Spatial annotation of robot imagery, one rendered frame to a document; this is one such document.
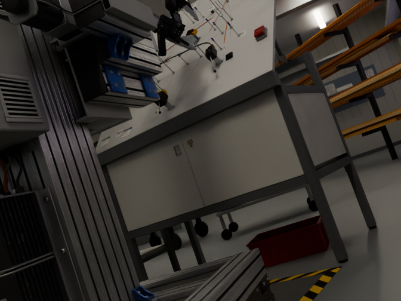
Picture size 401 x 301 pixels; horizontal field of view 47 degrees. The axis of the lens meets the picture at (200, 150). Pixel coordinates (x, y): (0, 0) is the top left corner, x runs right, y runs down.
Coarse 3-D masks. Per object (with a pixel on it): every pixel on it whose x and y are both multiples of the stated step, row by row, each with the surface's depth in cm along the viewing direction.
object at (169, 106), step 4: (160, 92) 231; (164, 92) 231; (160, 96) 229; (164, 96) 230; (160, 100) 228; (164, 100) 229; (156, 104) 230; (160, 104) 230; (164, 104) 230; (168, 104) 233; (168, 108) 235; (172, 108) 234; (160, 112) 226
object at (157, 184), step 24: (168, 144) 237; (120, 168) 256; (144, 168) 247; (168, 168) 238; (120, 192) 258; (144, 192) 249; (168, 192) 240; (192, 192) 232; (144, 216) 251; (168, 216) 242
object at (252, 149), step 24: (264, 96) 205; (216, 120) 220; (240, 120) 213; (264, 120) 206; (192, 144) 229; (216, 144) 221; (240, 144) 214; (264, 144) 208; (288, 144) 202; (192, 168) 230; (216, 168) 223; (240, 168) 216; (264, 168) 209; (288, 168) 203; (216, 192) 224; (240, 192) 217
